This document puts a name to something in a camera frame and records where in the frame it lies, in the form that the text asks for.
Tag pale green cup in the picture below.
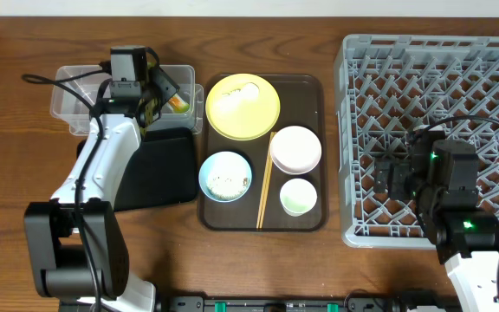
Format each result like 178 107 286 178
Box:
279 179 318 217

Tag light blue bowl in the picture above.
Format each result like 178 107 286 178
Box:
198 151 253 203

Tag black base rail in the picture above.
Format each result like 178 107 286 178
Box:
58 289 463 312

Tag right wooden chopstick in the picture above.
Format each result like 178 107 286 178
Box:
258 132 277 230

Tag black waste tray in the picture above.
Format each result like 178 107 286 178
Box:
75 127 199 213

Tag grey dishwasher rack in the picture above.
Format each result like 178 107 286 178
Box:
334 35 499 249

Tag wooden chopstick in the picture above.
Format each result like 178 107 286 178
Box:
256 131 275 230
258 132 277 230

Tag left wooden chopstick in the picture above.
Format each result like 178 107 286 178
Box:
256 131 275 230

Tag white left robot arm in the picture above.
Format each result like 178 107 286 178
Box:
22 45 179 311

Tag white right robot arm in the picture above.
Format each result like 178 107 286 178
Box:
374 130 499 311

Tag pink bowl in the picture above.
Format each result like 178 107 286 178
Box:
270 126 322 175

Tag yellow plate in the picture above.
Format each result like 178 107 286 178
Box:
205 74 281 140

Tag rice leftovers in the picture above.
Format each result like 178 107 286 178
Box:
206 172 250 201

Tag clear plastic waste bin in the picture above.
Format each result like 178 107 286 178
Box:
50 64 204 136

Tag food wrapper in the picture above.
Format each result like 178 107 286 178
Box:
167 94 190 114

